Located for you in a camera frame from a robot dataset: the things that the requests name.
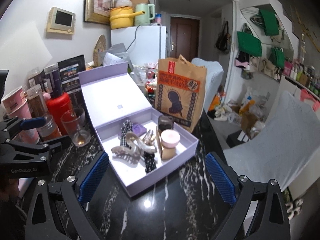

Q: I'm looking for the pearl white hair claw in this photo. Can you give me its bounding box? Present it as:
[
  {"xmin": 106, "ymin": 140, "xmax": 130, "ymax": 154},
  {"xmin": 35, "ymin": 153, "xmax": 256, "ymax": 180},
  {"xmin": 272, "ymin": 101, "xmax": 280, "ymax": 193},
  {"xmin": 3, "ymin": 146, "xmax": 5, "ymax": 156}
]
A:
[{"xmin": 111, "ymin": 132, "xmax": 158, "ymax": 165}]

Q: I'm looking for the black polka dot scrunchie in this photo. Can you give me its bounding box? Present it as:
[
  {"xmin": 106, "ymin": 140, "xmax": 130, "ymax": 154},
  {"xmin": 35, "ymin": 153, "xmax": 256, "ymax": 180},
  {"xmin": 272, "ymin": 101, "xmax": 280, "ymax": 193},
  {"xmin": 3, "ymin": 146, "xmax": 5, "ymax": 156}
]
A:
[{"xmin": 144, "ymin": 152, "xmax": 156, "ymax": 174}]

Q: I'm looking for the black white gingham scrunchie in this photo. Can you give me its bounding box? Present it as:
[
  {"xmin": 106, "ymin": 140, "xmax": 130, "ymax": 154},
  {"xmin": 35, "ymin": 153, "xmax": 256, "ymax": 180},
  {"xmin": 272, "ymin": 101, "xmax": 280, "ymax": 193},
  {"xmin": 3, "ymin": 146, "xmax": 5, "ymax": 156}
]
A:
[{"xmin": 120, "ymin": 120, "xmax": 133, "ymax": 149}]

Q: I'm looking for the pink round compact case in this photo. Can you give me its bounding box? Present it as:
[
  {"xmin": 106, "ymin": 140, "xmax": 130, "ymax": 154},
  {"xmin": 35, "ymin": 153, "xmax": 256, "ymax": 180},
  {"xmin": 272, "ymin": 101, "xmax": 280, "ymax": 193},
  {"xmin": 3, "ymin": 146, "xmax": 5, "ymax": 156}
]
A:
[{"xmin": 161, "ymin": 129, "xmax": 181, "ymax": 148}]

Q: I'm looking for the gold animal hair clip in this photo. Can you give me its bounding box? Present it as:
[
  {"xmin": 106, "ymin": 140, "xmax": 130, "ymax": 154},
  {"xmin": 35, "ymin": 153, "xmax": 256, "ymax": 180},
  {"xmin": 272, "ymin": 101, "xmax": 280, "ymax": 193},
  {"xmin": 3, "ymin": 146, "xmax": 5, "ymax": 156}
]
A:
[{"xmin": 142, "ymin": 129, "xmax": 156, "ymax": 146}]

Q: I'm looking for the dark brown small jar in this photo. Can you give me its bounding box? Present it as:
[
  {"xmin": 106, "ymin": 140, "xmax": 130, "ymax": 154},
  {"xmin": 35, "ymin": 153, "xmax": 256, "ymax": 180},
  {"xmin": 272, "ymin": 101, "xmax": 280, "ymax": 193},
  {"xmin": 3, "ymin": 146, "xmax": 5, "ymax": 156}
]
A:
[{"xmin": 158, "ymin": 115, "xmax": 174, "ymax": 132}]

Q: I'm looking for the orange drink plastic cup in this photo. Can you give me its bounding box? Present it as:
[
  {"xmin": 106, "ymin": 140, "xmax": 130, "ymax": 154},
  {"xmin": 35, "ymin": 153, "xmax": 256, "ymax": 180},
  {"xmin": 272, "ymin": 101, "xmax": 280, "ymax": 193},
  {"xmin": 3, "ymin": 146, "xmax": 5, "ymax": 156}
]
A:
[{"xmin": 37, "ymin": 114, "xmax": 62, "ymax": 141}]

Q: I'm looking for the red plastic bottle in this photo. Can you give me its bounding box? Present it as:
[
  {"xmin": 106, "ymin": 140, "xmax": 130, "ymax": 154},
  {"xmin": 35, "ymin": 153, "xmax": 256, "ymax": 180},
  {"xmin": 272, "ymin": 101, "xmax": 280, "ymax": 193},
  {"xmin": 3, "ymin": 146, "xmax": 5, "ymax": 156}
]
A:
[{"xmin": 46, "ymin": 92, "xmax": 73, "ymax": 135}]

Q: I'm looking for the pink paper cup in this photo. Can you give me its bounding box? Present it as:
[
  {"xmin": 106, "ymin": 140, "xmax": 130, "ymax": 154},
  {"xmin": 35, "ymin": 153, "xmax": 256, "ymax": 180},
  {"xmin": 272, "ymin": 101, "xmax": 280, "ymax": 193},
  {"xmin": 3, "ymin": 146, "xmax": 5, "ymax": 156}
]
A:
[{"xmin": 2, "ymin": 86, "xmax": 40, "ymax": 144}]

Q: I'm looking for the clear drinking glass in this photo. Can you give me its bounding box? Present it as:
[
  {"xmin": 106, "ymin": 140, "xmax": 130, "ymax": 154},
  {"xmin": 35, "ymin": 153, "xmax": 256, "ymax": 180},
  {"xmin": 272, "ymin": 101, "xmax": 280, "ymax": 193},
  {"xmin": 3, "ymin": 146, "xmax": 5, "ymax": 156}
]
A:
[{"xmin": 61, "ymin": 108, "xmax": 91, "ymax": 147}]

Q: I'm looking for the gold spoon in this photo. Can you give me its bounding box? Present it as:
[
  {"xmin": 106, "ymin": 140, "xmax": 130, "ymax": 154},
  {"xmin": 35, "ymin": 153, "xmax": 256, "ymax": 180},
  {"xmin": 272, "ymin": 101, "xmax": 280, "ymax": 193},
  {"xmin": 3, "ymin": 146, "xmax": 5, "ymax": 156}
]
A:
[{"xmin": 71, "ymin": 108, "xmax": 86, "ymax": 146}]

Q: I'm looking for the black printed bag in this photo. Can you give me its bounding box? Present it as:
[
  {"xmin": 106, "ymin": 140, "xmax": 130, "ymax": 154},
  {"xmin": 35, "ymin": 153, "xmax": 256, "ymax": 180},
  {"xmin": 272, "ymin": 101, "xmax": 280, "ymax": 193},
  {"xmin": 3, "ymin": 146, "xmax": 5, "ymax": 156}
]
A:
[{"xmin": 58, "ymin": 55, "xmax": 86, "ymax": 107}]

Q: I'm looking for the white covered chair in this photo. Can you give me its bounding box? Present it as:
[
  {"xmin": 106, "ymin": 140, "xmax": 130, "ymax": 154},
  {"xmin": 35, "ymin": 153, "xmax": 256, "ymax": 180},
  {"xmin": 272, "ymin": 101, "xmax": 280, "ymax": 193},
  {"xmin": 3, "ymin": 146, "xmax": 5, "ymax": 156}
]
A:
[{"xmin": 223, "ymin": 91, "xmax": 319, "ymax": 190}]

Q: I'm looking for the gold rectangular box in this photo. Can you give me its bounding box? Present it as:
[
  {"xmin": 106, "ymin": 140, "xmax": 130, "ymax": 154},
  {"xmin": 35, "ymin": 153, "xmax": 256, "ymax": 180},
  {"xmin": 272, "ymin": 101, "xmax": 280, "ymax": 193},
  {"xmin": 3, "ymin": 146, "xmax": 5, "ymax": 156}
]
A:
[{"xmin": 156, "ymin": 126, "xmax": 176, "ymax": 160}]

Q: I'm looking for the lavender gift box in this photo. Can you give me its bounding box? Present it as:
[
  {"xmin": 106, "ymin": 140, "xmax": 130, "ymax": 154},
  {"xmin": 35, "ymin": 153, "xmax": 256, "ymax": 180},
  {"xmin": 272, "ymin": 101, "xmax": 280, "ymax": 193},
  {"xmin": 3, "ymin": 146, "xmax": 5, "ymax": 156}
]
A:
[{"xmin": 78, "ymin": 62, "xmax": 198, "ymax": 197}]

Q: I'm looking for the woven round fan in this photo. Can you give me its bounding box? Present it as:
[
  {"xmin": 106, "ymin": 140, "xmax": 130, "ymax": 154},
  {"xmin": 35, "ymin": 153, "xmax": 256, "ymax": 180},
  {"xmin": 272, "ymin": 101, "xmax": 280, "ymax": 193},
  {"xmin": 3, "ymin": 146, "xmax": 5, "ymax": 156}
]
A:
[{"xmin": 93, "ymin": 35, "xmax": 106, "ymax": 66}]

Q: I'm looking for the white refrigerator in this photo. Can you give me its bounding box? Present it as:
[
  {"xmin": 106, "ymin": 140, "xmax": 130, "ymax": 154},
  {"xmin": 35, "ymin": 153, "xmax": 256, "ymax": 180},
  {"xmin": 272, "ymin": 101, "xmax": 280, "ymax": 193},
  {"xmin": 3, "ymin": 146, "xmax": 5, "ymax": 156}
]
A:
[{"xmin": 111, "ymin": 25, "xmax": 167, "ymax": 66}]

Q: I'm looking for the yellow cooking pot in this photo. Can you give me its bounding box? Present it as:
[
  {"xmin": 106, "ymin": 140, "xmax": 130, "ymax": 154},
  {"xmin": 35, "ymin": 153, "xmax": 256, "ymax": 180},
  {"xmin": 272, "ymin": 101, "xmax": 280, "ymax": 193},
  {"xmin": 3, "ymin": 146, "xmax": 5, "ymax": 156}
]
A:
[{"xmin": 109, "ymin": 7, "xmax": 145, "ymax": 30}]

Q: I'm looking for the framed picture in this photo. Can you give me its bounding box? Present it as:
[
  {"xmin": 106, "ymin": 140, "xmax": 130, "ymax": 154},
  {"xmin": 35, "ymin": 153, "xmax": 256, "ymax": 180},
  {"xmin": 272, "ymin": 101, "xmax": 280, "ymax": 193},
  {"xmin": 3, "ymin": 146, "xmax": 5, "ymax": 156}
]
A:
[{"xmin": 84, "ymin": 0, "xmax": 113, "ymax": 25}]

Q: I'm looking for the green tote bag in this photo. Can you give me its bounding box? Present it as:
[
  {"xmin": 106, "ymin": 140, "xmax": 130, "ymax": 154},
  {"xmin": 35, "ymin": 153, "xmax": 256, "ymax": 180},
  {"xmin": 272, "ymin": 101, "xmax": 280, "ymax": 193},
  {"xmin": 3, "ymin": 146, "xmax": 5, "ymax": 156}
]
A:
[{"xmin": 237, "ymin": 31, "xmax": 262, "ymax": 57}]

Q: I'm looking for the green electric kettle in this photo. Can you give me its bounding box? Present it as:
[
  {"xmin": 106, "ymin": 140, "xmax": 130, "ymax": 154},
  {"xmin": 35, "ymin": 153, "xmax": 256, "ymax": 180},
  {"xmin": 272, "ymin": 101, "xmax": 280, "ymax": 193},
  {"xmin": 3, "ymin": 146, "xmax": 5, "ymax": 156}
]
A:
[{"xmin": 135, "ymin": 3, "xmax": 155, "ymax": 26}]

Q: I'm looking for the brown entrance door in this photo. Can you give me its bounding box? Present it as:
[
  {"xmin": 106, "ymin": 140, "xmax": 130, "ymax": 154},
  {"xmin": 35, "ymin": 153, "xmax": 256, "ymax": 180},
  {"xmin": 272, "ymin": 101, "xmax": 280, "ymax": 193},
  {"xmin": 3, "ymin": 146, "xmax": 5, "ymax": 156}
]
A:
[{"xmin": 168, "ymin": 17, "xmax": 200, "ymax": 62}]

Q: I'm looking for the wall intercom panel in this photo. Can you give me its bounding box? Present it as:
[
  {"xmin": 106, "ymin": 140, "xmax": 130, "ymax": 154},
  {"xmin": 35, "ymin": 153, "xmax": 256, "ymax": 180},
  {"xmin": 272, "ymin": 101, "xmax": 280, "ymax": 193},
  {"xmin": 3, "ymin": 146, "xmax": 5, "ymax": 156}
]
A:
[{"xmin": 46, "ymin": 7, "xmax": 76, "ymax": 35}]

